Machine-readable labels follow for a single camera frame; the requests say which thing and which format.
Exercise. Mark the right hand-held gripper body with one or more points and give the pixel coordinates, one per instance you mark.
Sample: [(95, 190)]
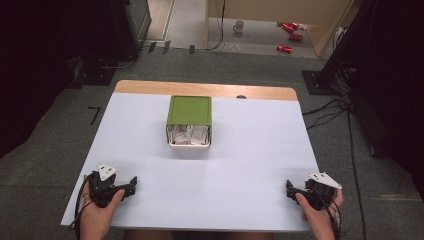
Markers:
[(320, 195)]

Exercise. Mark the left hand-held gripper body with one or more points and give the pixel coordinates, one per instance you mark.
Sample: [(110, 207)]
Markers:
[(103, 191)]

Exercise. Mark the cream plastic drawer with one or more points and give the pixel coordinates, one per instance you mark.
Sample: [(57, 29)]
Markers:
[(189, 145)]

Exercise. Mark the green drawer box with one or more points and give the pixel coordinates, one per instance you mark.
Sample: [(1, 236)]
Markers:
[(189, 110)]

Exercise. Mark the person's right hand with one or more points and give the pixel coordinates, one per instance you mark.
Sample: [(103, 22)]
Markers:
[(320, 218)]

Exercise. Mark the person's left hand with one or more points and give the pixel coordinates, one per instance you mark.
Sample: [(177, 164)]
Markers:
[(96, 218)]

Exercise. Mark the pile of white sachets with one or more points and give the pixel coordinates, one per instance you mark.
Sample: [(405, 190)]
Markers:
[(188, 135)]

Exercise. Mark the black stand base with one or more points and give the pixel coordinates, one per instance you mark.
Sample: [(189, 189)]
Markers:
[(316, 83)]

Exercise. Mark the red can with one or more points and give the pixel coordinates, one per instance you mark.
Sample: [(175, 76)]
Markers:
[(295, 37), (288, 27), (284, 49)]

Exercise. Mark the dark green cabinet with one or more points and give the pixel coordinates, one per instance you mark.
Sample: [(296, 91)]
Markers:
[(138, 23)]

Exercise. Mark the grey mug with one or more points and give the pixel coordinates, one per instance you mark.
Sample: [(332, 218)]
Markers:
[(238, 26)]

